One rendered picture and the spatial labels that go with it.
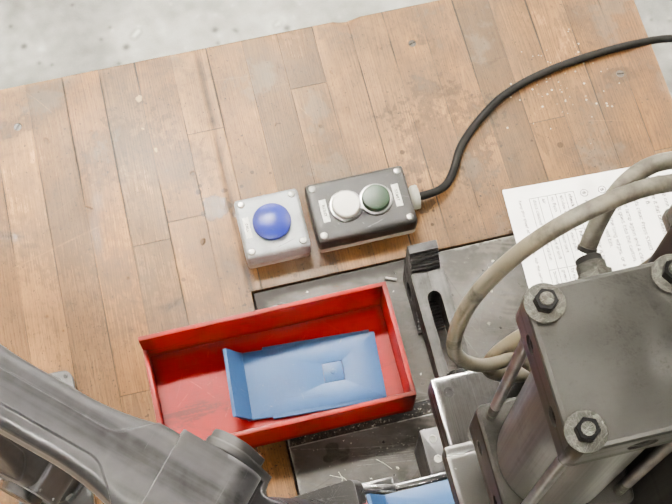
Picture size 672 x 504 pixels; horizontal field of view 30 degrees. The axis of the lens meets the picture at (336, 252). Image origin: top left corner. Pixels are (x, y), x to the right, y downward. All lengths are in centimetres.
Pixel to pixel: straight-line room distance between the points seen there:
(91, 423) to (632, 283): 37
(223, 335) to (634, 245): 44
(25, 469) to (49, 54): 153
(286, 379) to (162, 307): 15
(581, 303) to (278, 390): 64
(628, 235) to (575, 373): 72
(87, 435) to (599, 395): 35
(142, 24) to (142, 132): 115
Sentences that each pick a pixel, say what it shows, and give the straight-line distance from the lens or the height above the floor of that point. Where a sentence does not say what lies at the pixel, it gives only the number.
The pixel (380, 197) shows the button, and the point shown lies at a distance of 130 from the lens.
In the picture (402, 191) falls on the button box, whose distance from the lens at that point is 132.
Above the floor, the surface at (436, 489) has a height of 99.
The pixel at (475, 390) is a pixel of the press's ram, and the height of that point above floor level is 114.
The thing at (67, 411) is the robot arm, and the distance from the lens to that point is 84.
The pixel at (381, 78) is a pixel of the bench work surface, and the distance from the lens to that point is 141.
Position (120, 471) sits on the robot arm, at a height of 131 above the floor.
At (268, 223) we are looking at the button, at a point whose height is 94.
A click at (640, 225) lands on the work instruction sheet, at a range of 137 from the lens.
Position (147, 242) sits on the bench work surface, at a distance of 134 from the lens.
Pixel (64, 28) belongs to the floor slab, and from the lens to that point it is 256.
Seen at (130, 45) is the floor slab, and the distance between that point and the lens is 251.
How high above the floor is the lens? 213
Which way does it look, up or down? 68 degrees down
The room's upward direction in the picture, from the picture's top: straight up
